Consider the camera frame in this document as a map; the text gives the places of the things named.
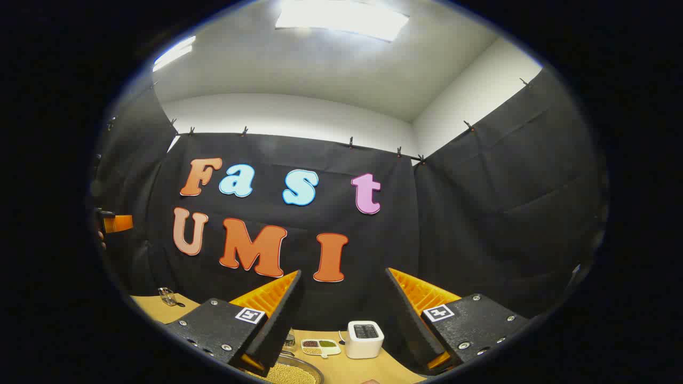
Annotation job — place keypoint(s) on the clear plastic water bottle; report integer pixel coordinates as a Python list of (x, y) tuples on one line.
[(290, 338)]

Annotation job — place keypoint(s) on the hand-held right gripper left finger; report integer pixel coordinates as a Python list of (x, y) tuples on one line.
[(280, 320)]

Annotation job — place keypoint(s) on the white toaster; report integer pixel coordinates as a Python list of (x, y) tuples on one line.
[(364, 341)]

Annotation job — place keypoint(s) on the pile of yellow soybeans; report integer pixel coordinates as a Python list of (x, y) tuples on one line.
[(291, 374)]

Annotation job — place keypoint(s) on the ceiling light panel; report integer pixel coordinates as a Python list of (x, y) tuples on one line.
[(173, 53), (341, 18)]

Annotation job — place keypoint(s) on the white divided bean plate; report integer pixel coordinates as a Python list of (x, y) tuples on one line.
[(321, 348)]

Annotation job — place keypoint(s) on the stainless steel pot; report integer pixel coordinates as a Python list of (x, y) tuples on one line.
[(307, 364)]

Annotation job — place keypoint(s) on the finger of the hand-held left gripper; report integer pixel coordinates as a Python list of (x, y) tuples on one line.
[(118, 223)]

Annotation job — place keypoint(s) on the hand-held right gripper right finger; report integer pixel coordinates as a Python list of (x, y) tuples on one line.
[(408, 320)]

